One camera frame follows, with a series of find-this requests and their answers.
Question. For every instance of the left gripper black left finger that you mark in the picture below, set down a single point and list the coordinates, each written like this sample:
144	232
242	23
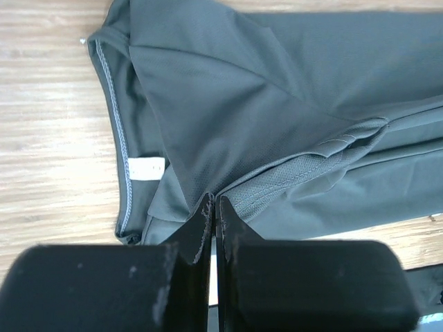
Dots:
114	288

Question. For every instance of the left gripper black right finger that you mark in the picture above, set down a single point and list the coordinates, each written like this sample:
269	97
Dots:
309	285

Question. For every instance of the grey t shirt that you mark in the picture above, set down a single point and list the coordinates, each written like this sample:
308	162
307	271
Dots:
309	123

